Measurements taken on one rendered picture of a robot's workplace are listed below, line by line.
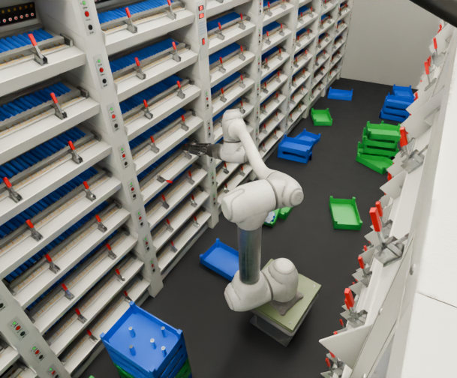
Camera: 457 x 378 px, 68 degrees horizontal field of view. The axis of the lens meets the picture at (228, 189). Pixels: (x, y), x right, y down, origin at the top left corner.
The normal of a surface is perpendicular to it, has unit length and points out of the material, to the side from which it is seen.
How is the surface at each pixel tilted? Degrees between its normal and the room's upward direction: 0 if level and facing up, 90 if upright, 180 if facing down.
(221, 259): 0
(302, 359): 0
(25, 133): 21
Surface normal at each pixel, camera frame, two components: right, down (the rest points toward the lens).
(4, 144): 0.29, -0.63
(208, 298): -0.03, -0.78
